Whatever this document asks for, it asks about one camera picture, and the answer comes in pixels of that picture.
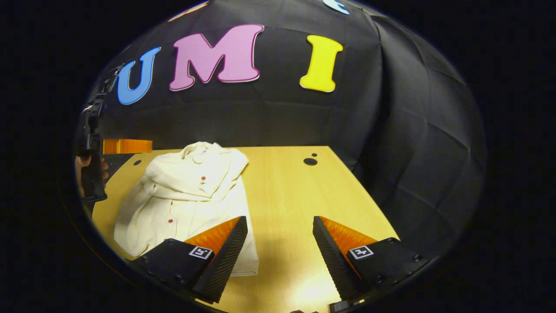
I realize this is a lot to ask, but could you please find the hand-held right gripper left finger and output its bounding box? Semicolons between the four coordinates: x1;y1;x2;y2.
128;216;248;304

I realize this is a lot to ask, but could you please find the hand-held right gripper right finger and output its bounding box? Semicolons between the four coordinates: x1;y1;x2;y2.
313;216;430;301

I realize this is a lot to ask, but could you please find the cream button shirt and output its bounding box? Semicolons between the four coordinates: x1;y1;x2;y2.
114;142;260;276

